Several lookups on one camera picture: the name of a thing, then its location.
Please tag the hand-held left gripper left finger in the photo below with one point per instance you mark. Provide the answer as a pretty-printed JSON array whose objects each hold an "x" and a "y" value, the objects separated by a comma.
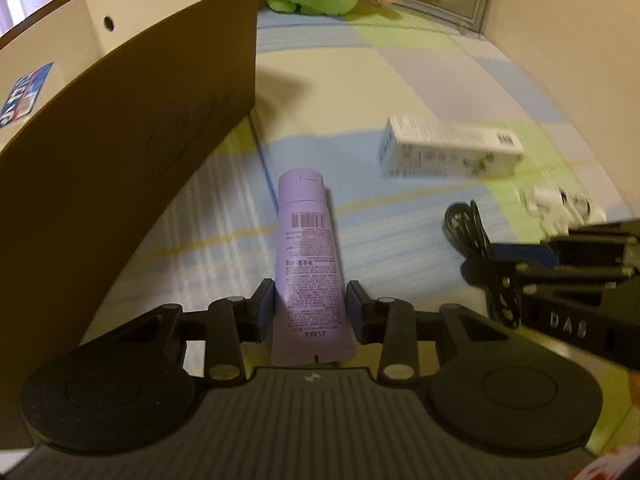
[{"x": 268, "y": 307}]

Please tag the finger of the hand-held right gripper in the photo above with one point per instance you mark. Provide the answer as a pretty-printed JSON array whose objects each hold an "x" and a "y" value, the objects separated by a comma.
[
  {"x": 575, "y": 277},
  {"x": 525, "y": 254}
]

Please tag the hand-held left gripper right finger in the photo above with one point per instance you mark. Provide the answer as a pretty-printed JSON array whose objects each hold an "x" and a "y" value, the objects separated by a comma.
[{"x": 354, "y": 310}]

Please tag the purple tube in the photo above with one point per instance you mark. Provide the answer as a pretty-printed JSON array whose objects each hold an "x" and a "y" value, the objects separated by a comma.
[{"x": 307, "y": 260}]

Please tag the long white box green print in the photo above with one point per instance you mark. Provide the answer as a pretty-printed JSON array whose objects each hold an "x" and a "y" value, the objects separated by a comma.
[{"x": 450, "y": 145}]

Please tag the brown cardboard box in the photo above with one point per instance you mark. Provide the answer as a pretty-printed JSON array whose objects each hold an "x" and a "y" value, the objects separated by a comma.
[{"x": 100, "y": 185}]

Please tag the clear case with blue label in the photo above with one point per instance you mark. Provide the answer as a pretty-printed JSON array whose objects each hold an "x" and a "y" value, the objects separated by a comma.
[{"x": 25, "y": 95}]

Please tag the white spray bottle packet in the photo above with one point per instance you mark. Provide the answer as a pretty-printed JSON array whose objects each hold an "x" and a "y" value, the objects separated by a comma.
[{"x": 545, "y": 200}]

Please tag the red and white cloth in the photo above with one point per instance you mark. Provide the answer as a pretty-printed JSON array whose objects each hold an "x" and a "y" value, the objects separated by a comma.
[{"x": 615, "y": 465}]

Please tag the checkered bed sheet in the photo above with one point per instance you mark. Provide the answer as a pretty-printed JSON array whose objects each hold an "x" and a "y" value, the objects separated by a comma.
[{"x": 400, "y": 75}]

